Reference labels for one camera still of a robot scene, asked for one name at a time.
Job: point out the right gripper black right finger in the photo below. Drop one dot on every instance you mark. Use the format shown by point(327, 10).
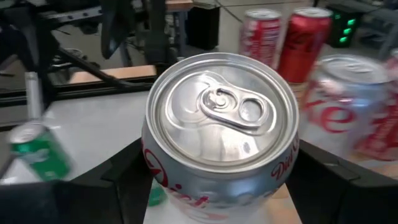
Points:
point(342, 199)

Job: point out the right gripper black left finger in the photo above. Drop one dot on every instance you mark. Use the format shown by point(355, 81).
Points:
point(93, 199)

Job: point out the green Sprite can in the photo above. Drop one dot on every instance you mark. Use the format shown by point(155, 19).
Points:
point(156, 196)
point(43, 158)

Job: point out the silver diet cola can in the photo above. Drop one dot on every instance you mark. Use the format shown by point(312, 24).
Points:
point(339, 118)
point(217, 124)

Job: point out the black device green lights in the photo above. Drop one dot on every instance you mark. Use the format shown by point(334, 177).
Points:
point(343, 28)

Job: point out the black box cabinet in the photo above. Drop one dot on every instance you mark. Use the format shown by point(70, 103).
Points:
point(203, 28)

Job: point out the black aluminium table frame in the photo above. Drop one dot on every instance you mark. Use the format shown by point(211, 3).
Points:
point(93, 90)

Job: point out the silver metal post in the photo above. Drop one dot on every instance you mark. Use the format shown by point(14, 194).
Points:
point(32, 93)

